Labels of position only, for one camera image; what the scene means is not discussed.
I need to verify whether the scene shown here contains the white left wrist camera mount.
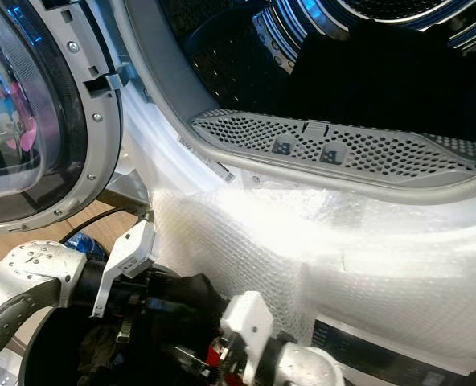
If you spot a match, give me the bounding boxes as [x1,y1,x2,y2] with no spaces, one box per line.
[91,220,157,318]

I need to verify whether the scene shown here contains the clear bubble wrap sheet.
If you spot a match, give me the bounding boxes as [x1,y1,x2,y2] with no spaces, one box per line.
[150,187,476,367]

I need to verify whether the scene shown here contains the round black laundry basket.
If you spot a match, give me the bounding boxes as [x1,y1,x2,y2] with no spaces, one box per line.
[15,306,239,386]

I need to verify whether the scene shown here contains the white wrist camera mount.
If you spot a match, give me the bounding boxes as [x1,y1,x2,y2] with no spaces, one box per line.
[91,220,157,318]
[220,291,276,364]

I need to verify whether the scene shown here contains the white front-loading dryer machine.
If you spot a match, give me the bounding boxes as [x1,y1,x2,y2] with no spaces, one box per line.
[101,0,476,211]

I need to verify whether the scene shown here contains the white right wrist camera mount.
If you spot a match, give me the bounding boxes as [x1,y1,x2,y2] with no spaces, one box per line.
[220,291,276,364]

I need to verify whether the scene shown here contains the white washer with dark panel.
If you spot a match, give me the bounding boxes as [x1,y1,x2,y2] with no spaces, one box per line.
[310,316,476,386]

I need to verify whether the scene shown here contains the grey perforated lint filter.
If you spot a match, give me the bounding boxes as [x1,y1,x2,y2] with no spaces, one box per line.
[188,109,472,179]

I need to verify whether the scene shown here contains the round grey glass washer door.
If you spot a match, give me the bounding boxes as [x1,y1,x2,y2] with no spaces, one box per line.
[0,0,125,234]

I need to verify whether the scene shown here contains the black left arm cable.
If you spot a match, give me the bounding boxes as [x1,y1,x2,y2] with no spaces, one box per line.
[57,204,152,246]

